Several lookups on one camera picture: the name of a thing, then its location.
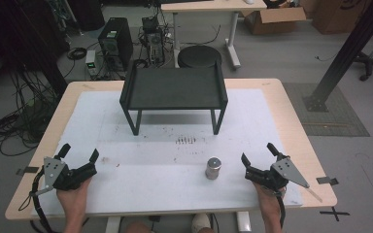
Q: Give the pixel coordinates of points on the open computer case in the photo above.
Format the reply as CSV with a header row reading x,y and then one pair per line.
x,y
153,40

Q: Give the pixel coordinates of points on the white-legged wooden desk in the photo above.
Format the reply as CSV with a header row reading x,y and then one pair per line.
x,y
213,5

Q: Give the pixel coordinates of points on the large closed cardboard box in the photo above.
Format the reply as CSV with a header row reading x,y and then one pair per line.
x,y
336,16

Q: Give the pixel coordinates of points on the black metal post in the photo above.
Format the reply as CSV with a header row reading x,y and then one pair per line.
x,y
346,55

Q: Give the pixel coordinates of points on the black round stool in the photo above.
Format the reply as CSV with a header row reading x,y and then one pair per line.
x,y
200,55

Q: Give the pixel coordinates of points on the person's right hand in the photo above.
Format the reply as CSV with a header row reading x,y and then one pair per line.
x,y
268,197

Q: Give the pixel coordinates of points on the black tape strip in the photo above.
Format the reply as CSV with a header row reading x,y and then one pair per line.
x,y
28,170
327,181

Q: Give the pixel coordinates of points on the white table leg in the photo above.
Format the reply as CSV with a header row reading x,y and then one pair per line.
x,y
112,225
243,221

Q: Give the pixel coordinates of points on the black tape cross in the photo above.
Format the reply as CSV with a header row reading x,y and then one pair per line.
x,y
334,213

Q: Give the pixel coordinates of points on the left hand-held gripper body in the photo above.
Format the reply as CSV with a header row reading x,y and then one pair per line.
x,y
61,176

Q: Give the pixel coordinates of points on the person's left hand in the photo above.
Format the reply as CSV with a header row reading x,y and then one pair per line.
x,y
74,197

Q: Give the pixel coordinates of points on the white table mat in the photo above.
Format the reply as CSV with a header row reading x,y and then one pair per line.
x,y
162,187

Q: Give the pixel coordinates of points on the black computer tower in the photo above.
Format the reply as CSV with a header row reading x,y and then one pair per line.
x,y
116,42

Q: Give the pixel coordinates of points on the open cardboard box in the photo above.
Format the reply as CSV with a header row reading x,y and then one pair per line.
x,y
272,21

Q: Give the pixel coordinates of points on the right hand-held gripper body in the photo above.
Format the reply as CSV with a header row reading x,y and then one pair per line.
x,y
273,176

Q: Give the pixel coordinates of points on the person's white shoe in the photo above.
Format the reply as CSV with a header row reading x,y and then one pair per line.
x,y
200,221

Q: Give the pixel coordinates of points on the white power supply unit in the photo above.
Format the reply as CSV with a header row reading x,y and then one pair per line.
x,y
91,61

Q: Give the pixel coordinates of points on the light wooden table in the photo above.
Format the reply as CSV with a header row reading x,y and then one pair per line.
x,y
304,145

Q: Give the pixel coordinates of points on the black metal shelf rack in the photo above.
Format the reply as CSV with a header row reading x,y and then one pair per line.
x,y
175,89

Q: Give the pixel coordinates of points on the person's knee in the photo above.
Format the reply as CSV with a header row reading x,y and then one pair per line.
x,y
137,227

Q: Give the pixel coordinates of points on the grey floor mat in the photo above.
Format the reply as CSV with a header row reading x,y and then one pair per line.
x,y
330,119

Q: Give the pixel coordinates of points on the silver metal cylinder weight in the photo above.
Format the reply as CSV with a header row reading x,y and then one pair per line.
x,y
213,168

